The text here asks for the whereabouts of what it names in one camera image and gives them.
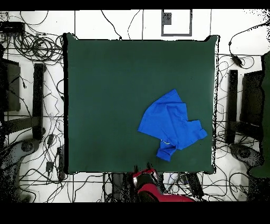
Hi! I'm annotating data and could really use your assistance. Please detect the blue shirt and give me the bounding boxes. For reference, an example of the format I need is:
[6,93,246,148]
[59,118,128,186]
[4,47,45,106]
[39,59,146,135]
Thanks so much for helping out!
[137,88,208,163]

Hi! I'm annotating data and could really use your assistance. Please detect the black stand bar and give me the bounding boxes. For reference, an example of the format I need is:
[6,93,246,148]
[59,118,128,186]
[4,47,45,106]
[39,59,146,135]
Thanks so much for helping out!
[225,69,238,144]
[32,63,46,141]

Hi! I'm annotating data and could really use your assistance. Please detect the flat black device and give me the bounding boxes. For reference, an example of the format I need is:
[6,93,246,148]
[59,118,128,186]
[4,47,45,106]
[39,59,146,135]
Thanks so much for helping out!
[0,21,26,34]

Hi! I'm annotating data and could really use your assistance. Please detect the black power adapter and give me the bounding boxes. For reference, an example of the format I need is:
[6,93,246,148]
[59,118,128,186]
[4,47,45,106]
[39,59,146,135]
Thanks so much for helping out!
[230,53,244,68]

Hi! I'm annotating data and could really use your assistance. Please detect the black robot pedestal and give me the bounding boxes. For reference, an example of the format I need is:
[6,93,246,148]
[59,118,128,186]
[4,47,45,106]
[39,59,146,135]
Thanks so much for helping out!
[110,172,167,203]

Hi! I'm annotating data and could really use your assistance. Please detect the black adapter cable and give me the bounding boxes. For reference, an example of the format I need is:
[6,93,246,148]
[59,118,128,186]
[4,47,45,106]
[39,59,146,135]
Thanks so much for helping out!
[228,20,270,56]

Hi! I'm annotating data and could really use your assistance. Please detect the dark green table cloth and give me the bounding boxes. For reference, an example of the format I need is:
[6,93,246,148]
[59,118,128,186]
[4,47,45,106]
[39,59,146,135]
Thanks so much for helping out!
[62,32,221,175]

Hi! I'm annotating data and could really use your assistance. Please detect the coil of black cables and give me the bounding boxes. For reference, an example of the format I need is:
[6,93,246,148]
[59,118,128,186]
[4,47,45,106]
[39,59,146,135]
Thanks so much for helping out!
[12,31,64,64]

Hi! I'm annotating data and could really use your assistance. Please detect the black box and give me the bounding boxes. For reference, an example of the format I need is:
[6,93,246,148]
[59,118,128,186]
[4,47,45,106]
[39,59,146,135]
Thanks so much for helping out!
[0,58,21,113]
[239,70,264,127]

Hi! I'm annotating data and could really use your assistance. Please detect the green cloth sheet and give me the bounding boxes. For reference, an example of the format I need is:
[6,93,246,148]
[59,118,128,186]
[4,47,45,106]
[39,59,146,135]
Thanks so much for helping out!
[248,50,270,178]

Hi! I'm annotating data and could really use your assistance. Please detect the narrow black power strip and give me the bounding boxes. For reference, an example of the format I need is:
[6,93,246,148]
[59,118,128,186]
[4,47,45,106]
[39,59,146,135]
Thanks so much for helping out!
[56,145,65,180]

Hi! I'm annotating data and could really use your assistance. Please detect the grey square floor frame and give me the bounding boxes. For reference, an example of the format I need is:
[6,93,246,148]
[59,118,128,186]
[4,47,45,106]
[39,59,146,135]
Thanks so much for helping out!
[161,9,193,37]

